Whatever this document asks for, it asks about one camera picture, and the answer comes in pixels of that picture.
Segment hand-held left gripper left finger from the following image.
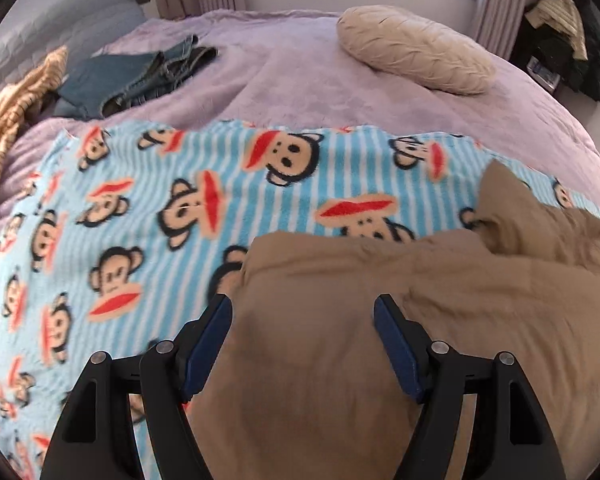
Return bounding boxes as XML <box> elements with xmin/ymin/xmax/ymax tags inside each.
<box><xmin>44</xmin><ymin>292</ymin><xmax>235</xmax><ymax>480</ymax></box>

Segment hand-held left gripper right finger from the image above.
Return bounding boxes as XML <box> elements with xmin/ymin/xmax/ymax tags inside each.
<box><xmin>372</xmin><ymin>294</ymin><xmax>566</xmax><ymax>480</ymax></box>

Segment tan puffer jacket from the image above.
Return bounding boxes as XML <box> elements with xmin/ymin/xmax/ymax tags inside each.
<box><xmin>187</xmin><ymin>160</ymin><xmax>600</xmax><ymax>480</ymax></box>

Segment monkey print striped blanket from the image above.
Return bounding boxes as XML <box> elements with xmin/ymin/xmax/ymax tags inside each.
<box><xmin>0</xmin><ymin>119</ymin><xmax>600</xmax><ymax>480</ymax></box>

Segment purple bed cover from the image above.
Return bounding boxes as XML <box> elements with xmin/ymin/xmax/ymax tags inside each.
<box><xmin>0</xmin><ymin>9</ymin><xmax>600</xmax><ymax>226</ymax></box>

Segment blue jeans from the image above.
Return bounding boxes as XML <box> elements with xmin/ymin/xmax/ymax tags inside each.
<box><xmin>55</xmin><ymin>35</ymin><xmax>218</xmax><ymax>121</ymax></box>

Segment round cream cushion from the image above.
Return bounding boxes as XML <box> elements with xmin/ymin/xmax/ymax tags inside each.
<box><xmin>336</xmin><ymin>6</ymin><xmax>496</xmax><ymax>96</ymax></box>

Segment yellow striped garment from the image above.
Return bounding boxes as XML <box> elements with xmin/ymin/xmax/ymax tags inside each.
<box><xmin>0</xmin><ymin>45</ymin><xmax>68</xmax><ymax>261</ymax></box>

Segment grey padded headboard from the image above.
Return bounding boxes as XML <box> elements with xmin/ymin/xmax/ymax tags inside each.
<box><xmin>0</xmin><ymin>0</ymin><xmax>148</xmax><ymax>106</ymax></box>

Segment cream ribbed garment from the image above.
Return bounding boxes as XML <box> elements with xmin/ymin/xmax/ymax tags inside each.
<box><xmin>525</xmin><ymin>0</ymin><xmax>589</xmax><ymax>61</ymax></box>

